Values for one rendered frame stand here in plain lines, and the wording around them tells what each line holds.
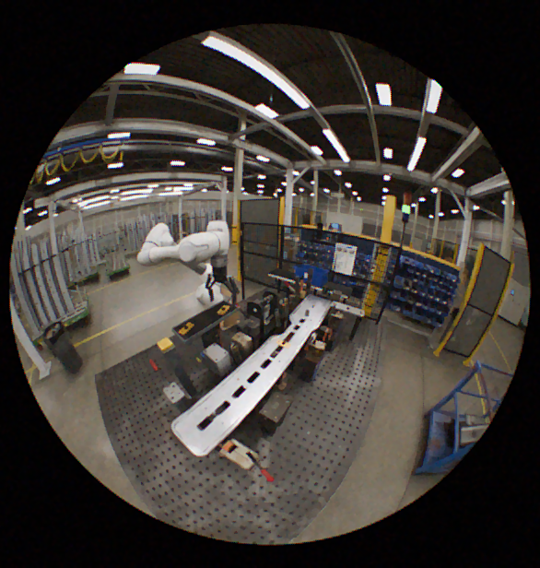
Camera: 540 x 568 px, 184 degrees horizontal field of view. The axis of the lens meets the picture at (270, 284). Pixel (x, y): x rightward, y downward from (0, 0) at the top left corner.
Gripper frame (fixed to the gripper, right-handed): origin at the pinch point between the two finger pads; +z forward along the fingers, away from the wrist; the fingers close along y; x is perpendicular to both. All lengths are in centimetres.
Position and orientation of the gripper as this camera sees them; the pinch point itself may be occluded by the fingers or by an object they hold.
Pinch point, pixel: (222, 301)
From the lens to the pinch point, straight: 87.6
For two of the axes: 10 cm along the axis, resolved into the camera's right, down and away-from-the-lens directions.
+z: -0.4, 9.1, 4.2
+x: 2.6, -3.9, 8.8
